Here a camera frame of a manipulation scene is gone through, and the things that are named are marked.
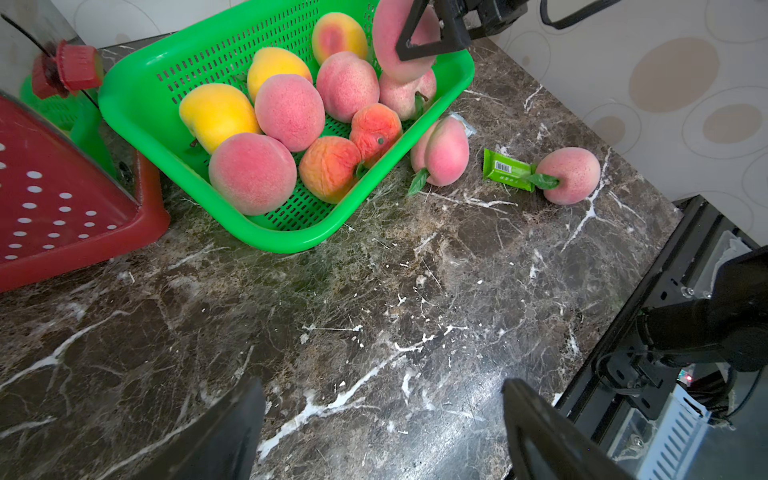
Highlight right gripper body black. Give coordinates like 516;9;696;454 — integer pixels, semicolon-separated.
465;0;528;36

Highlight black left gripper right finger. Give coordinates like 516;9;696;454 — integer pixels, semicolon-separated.
501;379;632;480

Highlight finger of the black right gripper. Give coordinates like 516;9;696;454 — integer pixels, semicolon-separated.
396;0;471;61

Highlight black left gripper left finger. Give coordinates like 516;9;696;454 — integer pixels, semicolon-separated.
134;377;266;479

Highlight yellow orange peach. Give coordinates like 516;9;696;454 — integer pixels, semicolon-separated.
311;12;369;65

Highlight pink peach with stem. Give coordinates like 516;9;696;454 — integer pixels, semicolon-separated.
209;133;297;216

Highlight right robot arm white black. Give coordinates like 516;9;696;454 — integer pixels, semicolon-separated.
392;1;767;414

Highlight green plastic basket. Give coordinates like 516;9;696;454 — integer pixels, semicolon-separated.
97;0;476;255

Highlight white drycake snack packet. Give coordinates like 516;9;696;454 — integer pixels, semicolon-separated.
449;112;477;138

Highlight green snack packet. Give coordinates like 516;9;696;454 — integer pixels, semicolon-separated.
483;149;536;192

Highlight pink peach with leaf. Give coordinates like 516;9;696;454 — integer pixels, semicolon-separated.
527;147;601;205

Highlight red polka dot toaster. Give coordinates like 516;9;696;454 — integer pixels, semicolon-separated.
1;1;170;292

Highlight black front rail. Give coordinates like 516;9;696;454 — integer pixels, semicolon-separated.
547;195;767;479

